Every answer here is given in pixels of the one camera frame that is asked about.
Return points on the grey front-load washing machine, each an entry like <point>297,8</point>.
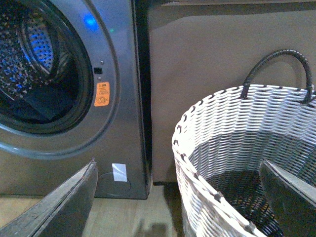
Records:
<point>84,42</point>

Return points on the dark blue garment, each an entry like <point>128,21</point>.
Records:
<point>46,104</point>

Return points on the brown cabinet panel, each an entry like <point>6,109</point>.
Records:
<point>198,47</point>

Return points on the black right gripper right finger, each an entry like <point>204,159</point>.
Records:
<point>292,200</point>

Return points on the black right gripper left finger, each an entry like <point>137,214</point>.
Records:
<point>63,212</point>

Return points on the white tape label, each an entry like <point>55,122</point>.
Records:
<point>119,172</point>

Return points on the white woven laundry basket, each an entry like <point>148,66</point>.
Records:
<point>219,144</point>

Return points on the orange warning sticker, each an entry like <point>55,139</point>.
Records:
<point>102,94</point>

